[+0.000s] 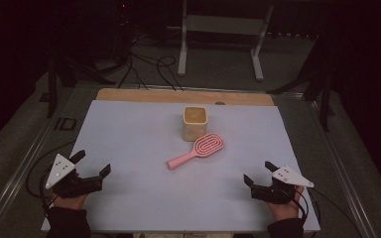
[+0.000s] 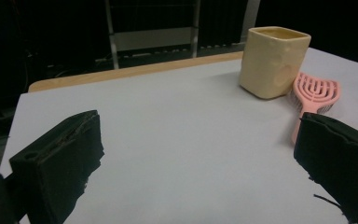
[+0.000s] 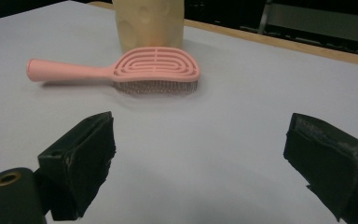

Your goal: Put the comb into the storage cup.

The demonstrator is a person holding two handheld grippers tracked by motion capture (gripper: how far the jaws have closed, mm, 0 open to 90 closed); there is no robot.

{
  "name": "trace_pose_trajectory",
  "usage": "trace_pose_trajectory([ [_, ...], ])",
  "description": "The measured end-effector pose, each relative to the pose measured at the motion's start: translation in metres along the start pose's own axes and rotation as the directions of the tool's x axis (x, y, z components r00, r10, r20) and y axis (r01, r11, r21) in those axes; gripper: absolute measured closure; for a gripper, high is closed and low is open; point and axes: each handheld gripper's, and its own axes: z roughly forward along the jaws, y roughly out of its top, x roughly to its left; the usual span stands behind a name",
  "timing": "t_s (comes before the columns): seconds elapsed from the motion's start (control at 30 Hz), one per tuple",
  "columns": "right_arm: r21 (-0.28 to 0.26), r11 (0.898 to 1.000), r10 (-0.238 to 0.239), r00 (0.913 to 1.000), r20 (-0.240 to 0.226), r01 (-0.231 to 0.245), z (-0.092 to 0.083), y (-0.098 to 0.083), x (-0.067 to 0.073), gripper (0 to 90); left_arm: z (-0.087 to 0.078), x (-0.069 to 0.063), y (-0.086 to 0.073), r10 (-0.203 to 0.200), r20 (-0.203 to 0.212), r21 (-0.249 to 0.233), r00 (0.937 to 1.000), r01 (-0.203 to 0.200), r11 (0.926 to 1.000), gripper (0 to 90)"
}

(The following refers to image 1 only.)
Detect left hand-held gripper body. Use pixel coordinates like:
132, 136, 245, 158
45, 153, 104, 199

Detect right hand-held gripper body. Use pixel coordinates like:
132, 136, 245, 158
251, 165, 316, 204

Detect pink hairbrush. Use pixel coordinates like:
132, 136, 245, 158
167, 132, 225, 171

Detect beige square cup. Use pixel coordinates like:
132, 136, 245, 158
182, 105, 209, 143

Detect person's left hand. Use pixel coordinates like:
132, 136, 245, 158
51, 193, 88, 210

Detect person's right hand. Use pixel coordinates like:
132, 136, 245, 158
266, 184, 306, 222

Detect black tripod stand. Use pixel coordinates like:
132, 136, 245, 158
267, 31, 336, 133

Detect left hand-held gripper black cable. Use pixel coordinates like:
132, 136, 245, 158
25, 140, 77, 214

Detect hand-held gripper black cable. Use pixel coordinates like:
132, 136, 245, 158
25, 140, 77, 214
296, 187, 363, 238

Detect aluminium rail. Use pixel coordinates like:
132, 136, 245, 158
0, 86, 82, 238
302, 94, 380, 238

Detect right hand-held gripper black cable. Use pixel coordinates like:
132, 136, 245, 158
296, 187, 363, 238

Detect black floor cables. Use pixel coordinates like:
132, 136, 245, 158
117, 46, 185, 92

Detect white metal stand frame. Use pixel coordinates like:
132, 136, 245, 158
177, 0, 275, 82

